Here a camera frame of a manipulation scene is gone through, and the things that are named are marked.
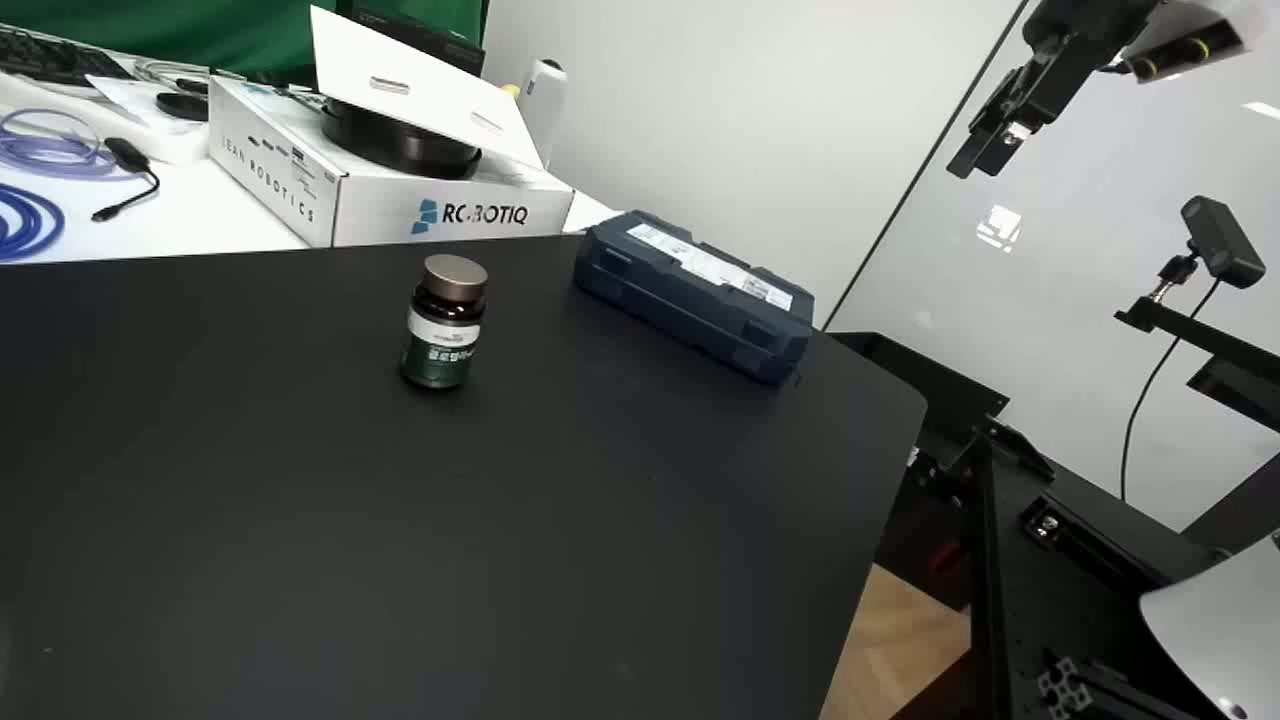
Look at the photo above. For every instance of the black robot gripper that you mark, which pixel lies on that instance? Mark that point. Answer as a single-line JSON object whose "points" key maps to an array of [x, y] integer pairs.
{"points": [[1082, 29]]}

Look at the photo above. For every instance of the black round device in box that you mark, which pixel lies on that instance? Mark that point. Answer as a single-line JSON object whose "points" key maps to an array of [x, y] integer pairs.
{"points": [[401, 140]]}

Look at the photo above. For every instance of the black computer keyboard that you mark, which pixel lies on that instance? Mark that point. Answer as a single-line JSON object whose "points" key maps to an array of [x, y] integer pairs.
{"points": [[47, 58]]}

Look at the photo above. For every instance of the black computer mouse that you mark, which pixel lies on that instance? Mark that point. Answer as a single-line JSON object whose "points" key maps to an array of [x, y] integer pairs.
{"points": [[180, 107]]}

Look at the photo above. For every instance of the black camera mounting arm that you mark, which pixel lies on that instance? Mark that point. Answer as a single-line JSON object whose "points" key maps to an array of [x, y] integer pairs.
{"points": [[1224, 355]]}

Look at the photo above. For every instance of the green fabric backdrop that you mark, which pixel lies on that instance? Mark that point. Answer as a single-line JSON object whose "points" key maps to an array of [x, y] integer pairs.
{"points": [[200, 24]]}

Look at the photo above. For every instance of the black camera on mount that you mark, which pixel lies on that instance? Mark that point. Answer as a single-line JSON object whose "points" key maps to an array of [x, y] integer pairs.
{"points": [[1220, 241]]}

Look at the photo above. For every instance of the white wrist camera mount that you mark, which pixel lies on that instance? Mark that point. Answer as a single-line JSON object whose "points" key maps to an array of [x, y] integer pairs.
{"points": [[1182, 48]]}

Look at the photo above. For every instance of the black aluminium frame stand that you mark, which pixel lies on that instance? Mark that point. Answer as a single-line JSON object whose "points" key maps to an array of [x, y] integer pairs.
{"points": [[1054, 585]]}

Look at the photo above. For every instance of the white Robotiq cardboard box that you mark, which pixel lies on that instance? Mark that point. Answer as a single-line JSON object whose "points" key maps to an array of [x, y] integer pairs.
{"points": [[360, 201]]}

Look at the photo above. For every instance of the white plastic bottle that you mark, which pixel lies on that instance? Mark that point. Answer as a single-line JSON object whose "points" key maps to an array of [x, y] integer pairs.
{"points": [[544, 94]]}

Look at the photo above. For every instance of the green bottle with brown cap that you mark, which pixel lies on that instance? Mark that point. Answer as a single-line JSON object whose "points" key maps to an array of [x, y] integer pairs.
{"points": [[442, 324]]}

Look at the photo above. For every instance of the blue plastic tool case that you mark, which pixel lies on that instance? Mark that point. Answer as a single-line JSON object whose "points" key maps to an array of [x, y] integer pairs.
{"points": [[695, 301]]}

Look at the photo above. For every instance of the silver white Franka robot arm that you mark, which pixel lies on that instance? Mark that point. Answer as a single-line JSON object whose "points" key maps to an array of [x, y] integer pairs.
{"points": [[1233, 13]]}

